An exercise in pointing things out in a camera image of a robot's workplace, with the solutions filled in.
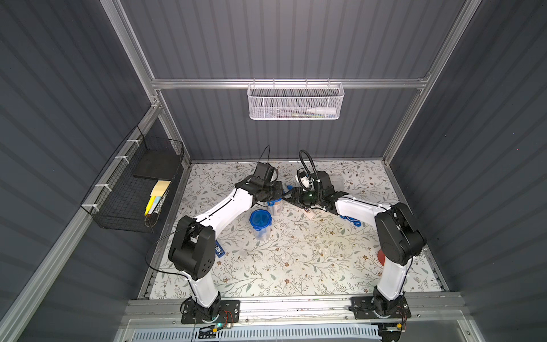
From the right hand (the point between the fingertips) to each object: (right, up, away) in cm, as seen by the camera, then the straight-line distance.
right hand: (286, 197), depth 88 cm
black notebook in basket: (-51, +14, -5) cm, 53 cm away
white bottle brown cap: (+11, -8, +10) cm, 17 cm away
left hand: (-1, +2, -1) cm, 2 cm away
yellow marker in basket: (-47, 0, -16) cm, 50 cm away
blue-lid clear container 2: (-10, -9, -3) cm, 14 cm away
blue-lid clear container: (-5, -4, +4) cm, 8 cm away
